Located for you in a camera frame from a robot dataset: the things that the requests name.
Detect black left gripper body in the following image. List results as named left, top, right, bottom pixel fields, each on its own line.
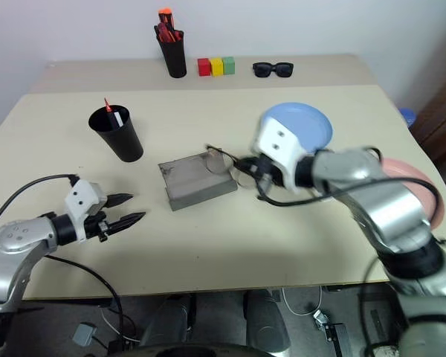
left=83, top=193, right=115, bottom=243

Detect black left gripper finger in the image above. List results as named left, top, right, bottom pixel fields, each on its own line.
left=106, top=192, right=135, bottom=209
left=106, top=210, right=147, bottom=236

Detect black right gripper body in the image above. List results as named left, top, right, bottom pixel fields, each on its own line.
left=257, top=154, right=286, bottom=188

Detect clear glasses with dark frame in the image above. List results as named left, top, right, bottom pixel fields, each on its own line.
left=205, top=144, right=262, bottom=190

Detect wide black cup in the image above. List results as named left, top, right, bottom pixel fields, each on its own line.
left=88, top=105, right=145, bottom=164

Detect grey open glasses case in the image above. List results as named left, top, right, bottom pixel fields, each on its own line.
left=157, top=150, right=239, bottom=213

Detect tall narrow black cup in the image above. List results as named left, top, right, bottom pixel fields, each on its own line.
left=156, top=29, right=188, bottom=80

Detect blue plate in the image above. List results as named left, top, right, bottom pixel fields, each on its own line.
left=259, top=102, right=335, bottom=155

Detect red marker with white label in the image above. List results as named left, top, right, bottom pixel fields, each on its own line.
left=103, top=97, right=124, bottom=130

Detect black sunglasses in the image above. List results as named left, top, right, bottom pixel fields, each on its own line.
left=252, top=62, right=294, bottom=79

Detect red block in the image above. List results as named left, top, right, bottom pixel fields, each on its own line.
left=197, top=57, right=213, bottom=77

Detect small grey box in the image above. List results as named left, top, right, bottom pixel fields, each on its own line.
left=72, top=322, right=98, bottom=346

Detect pink plate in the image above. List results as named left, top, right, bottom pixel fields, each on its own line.
left=379, top=157, right=446, bottom=232

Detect blue round container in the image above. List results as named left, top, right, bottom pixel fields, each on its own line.
left=398, top=107, right=418, bottom=130

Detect orange capped marker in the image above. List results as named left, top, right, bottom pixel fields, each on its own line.
left=158, top=7, right=174, bottom=34

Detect black and grey floor device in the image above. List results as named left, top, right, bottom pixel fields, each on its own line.
left=313, top=309, right=349, bottom=351

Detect brown wooden cabinet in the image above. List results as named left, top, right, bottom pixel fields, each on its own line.
left=408, top=84, right=446, bottom=206

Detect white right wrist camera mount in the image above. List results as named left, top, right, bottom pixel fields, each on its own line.
left=251, top=115, right=311, bottom=194

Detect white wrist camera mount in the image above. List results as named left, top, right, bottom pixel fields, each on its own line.
left=251, top=115, right=311, bottom=194
left=63, top=179, right=109, bottom=243

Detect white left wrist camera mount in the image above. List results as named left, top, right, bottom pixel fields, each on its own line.
left=63, top=179, right=109, bottom=243

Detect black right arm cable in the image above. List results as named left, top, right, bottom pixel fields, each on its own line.
left=256, top=147, right=445, bottom=209

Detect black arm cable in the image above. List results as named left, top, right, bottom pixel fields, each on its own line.
left=256, top=147, right=445, bottom=209
left=0, top=173, right=80, bottom=239

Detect long black floor cable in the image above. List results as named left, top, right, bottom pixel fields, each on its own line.
left=43, top=254, right=138, bottom=345

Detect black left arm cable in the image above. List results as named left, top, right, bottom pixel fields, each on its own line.
left=0, top=173, right=80, bottom=239

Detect white floor cable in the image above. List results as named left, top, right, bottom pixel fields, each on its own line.
left=279, top=285, right=325, bottom=318

